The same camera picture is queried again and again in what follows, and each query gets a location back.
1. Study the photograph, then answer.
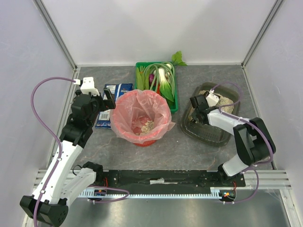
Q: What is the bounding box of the green long beans bundle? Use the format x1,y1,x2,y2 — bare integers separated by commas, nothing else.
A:
143,62,176,98

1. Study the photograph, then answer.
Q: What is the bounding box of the dark translucent litter box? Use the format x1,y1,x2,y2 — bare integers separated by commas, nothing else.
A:
180,82,240,147

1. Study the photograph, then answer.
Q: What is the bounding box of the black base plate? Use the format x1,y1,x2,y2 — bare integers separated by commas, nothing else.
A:
93,170,246,195

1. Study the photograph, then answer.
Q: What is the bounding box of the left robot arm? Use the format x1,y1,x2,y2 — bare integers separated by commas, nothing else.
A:
20,88,116,227

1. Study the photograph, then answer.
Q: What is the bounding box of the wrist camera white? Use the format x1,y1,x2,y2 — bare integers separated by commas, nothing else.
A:
73,77,100,96
204,90,220,107

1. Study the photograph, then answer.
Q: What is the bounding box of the green leaf sprig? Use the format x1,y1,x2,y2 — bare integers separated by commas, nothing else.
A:
171,51,187,66

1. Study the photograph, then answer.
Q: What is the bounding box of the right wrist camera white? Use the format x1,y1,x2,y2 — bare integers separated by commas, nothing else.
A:
204,90,220,107

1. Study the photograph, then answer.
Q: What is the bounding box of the blue Doritos chip bag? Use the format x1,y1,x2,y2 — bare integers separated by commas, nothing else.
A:
95,83,133,129

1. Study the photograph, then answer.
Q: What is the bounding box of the white bok choy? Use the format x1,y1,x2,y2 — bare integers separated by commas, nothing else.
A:
154,64,174,102

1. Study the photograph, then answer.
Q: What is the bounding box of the pink plastic bag liner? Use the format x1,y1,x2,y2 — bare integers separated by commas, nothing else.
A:
109,89,176,144

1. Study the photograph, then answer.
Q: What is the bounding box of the purple onion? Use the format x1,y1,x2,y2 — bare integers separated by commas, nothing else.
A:
149,74,154,84

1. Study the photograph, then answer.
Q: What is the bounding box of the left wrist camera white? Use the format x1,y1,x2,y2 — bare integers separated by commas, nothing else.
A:
73,77,100,96

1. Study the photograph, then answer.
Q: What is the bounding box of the white cable duct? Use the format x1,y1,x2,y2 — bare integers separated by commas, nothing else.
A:
78,188,235,200

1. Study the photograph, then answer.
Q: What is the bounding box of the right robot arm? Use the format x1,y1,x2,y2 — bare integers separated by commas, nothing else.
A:
190,93,276,180

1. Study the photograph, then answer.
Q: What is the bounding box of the green lettuce leaf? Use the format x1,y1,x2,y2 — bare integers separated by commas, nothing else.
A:
136,69,148,90

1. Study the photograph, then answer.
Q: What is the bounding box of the green vegetable tray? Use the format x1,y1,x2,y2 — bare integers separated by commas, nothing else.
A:
134,61,178,113

